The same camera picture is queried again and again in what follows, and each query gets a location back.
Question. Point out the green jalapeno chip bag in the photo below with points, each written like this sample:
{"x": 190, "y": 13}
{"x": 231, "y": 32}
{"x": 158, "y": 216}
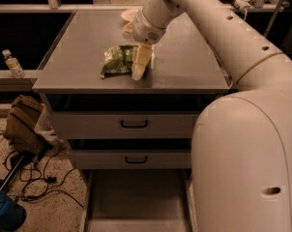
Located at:
{"x": 119, "y": 59}

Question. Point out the clear plastic bottle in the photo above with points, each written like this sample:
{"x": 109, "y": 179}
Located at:
{"x": 13, "y": 64}

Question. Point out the top grey drawer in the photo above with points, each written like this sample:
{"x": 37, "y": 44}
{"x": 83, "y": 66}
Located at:
{"x": 122, "y": 125}

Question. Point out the brown bag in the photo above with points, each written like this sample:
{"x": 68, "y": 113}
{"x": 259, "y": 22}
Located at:
{"x": 21, "y": 121}

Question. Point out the white bowl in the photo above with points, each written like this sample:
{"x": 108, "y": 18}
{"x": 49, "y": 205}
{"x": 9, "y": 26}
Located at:
{"x": 128, "y": 15}

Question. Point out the metal tripod pole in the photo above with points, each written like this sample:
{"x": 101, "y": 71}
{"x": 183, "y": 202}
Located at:
{"x": 273, "y": 18}

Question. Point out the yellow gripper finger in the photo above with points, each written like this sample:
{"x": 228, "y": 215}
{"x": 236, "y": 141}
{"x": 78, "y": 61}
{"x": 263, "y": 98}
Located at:
{"x": 127, "y": 30}
{"x": 141, "y": 58}

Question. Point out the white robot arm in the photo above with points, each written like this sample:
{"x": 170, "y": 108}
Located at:
{"x": 241, "y": 148}

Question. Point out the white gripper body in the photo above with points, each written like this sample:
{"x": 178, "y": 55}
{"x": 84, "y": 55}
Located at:
{"x": 145, "y": 29}

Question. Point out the blue vacuum cleaner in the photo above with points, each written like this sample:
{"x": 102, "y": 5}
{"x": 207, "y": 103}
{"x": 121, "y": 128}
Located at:
{"x": 12, "y": 215}

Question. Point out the middle grey drawer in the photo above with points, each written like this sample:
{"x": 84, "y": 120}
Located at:
{"x": 130, "y": 159}

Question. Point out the grey drawer cabinet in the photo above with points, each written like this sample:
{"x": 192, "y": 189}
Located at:
{"x": 184, "y": 76}

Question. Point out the bottom open grey drawer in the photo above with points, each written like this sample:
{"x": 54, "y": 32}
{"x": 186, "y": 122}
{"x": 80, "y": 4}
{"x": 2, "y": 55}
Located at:
{"x": 138, "y": 200}

